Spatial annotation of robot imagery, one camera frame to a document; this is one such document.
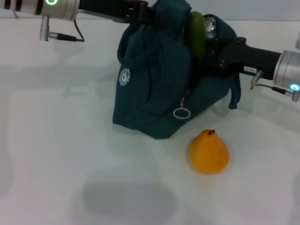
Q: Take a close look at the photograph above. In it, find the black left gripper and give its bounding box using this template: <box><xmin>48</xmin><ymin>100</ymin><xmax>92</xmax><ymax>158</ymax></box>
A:
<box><xmin>78</xmin><ymin>0</ymin><xmax>171</xmax><ymax>27</ymax></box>

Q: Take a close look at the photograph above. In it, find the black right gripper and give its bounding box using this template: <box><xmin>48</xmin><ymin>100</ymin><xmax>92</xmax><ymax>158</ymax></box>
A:
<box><xmin>196</xmin><ymin>36</ymin><xmax>282</xmax><ymax>79</ymax></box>

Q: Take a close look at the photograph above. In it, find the green cucumber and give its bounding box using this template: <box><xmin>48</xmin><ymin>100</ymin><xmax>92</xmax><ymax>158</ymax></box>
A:
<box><xmin>186</xmin><ymin>11</ymin><xmax>207</xmax><ymax>58</ymax></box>

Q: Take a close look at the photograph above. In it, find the teal fabric zipper bag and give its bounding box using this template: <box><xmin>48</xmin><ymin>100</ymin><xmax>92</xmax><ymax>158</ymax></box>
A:
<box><xmin>112</xmin><ymin>0</ymin><xmax>242</xmax><ymax>141</ymax></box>

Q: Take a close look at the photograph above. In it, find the orange pear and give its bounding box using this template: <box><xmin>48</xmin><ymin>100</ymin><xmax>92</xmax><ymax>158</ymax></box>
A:
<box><xmin>188</xmin><ymin>128</ymin><xmax>230</xmax><ymax>175</ymax></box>

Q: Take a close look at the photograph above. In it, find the right arm cable with plug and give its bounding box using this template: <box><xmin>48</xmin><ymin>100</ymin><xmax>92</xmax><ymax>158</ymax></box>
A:
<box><xmin>249</xmin><ymin>71</ymin><xmax>294</xmax><ymax>96</ymax></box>

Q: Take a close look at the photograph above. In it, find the arm cable with plug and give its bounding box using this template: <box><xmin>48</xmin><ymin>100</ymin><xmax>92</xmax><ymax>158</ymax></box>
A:
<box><xmin>39</xmin><ymin>15</ymin><xmax>85</xmax><ymax>43</ymax></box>
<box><xmin>249</xmin><ymin>71</ymin><xmax>294</xmax><ymax>96</ymax></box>

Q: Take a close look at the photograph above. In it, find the left arm cable with plug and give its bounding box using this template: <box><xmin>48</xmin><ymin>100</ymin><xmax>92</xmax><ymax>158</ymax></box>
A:
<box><xmin>39</xmin><ymin>15</ymin><xmax>85</xmax><ymax>43</ymax></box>

